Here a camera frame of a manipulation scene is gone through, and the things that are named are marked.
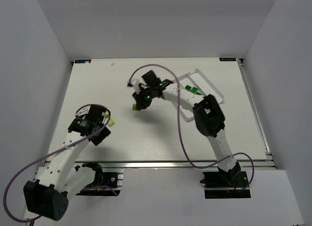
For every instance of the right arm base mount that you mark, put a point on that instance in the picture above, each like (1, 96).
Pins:
(217, 186)

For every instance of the dark green 2x2 lego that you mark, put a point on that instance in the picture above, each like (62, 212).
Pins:
(194, 90)

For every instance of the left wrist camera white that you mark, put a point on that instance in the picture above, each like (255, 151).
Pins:
(82, 111)

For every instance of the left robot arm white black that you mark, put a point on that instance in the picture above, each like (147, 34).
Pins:
(48, 195)

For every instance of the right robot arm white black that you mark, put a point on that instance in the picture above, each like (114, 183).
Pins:
(208, 116)

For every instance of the right blue corner label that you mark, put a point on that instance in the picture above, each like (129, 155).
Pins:
(227, 59)

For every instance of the blue corner label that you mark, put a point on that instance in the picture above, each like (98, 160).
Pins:
(227, 59)
(82, 61)

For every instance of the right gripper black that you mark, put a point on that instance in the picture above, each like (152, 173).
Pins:
(140, 102)

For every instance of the left blue corner label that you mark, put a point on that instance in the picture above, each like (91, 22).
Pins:
(82, 61)

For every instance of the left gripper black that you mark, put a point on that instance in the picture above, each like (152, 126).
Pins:
(102, 132)

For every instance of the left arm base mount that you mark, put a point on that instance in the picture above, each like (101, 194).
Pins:
(107, 181)

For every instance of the light green 2x2 lego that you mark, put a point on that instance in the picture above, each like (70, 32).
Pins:
(111, 122)

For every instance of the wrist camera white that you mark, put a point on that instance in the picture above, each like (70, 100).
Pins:
(82, 111)
(134, 83)

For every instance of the dark green square lego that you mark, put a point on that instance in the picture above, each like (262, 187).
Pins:
(188, 88)

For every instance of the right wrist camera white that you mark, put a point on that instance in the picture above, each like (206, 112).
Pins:
(134, 83)

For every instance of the aluminium front rail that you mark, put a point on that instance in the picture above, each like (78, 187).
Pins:
(264, 164)

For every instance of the white three-compartment tray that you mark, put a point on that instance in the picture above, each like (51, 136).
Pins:
(198, 80)

